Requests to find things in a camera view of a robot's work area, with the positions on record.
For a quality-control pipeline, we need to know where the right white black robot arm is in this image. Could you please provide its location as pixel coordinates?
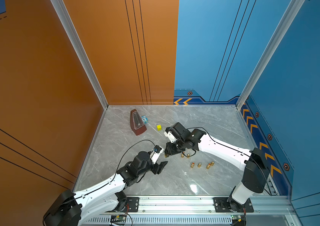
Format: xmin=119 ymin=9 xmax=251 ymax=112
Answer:
xmin=164 ymin=127 xmax=270 ymax=212

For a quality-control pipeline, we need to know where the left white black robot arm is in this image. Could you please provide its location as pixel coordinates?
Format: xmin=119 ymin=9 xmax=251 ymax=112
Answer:
xmin=42 ymin=146 xmax=167 ymax=226

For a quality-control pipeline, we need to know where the small blue owl toy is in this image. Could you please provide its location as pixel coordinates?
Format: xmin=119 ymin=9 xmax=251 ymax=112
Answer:
xmin=141 ymin=116 xmax=148 ymax=124

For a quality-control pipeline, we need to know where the dark red metronome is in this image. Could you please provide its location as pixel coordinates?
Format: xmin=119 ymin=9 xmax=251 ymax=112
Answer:
xmin=130 ymin=109 xmax=147 ymax=136

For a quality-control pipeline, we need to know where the left green circuit board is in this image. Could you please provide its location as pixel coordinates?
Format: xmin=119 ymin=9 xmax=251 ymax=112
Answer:
xmin=109 ymin=215 xmax=127 ymax=226

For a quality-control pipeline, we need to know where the green circuit board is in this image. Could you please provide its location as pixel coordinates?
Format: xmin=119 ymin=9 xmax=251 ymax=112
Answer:
xmin=230 ymin=215 xmax=247 ymax=226
xmin=109 ymin=215 xmax=127 ymax=226

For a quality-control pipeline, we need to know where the right green circuit board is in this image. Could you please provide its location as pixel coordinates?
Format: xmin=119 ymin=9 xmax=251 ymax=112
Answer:
xmin=230 ymin=215 xmax=247 ymax=226

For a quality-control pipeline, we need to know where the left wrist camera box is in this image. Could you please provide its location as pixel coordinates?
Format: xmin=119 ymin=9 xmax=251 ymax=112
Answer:
xmin=150 ymin=145 xmax=164 ymax=164

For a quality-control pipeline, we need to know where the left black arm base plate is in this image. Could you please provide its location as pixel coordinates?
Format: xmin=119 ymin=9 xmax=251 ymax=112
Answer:
xmin=114 ymin=197 xmax=139 ymax=213

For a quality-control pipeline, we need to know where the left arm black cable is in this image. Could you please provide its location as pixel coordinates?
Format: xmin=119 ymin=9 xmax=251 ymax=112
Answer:
xmin=109 ymin=139 xmax=155 ymax=181

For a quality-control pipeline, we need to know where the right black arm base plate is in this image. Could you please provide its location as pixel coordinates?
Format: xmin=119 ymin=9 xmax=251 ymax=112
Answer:
xmin=213 ymin=197 xmax=254 ymax=213

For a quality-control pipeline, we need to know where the aluminium front rail frame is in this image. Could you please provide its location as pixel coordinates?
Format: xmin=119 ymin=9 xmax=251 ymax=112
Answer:
xmin=82 ymin=195 xmax=301 ymax=226

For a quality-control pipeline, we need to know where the left aluminium corner post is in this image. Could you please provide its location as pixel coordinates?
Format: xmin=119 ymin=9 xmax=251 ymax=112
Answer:
xmin=51 ymin=0 xmax=109 ymax=110

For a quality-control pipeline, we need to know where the aluminium corner post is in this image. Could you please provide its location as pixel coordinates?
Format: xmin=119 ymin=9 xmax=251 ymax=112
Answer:
xmin=51 ymin=0 xmax=109 ymax=110
xmin=236 ymin=0 xmax=305 ymax=111

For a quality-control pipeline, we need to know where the right aluminium corner post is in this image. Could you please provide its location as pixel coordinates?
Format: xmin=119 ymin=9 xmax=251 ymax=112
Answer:
xmin=236 ymin=0 xmax=305 ymax=111

